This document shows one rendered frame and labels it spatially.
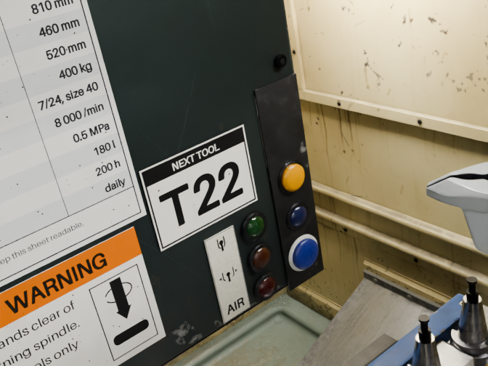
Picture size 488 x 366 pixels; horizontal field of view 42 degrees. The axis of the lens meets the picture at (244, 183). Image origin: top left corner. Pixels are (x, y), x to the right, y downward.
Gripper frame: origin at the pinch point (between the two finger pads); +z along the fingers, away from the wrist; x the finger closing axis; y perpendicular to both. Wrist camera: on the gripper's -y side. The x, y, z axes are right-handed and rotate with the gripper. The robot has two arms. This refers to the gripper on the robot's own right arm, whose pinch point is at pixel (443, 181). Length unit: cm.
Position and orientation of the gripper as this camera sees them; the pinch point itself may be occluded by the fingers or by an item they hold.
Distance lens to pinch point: 52.3
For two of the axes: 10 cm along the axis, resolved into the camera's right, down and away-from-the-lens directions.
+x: 3.7, -4.7, 8.0
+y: 1.7, 8.8, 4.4
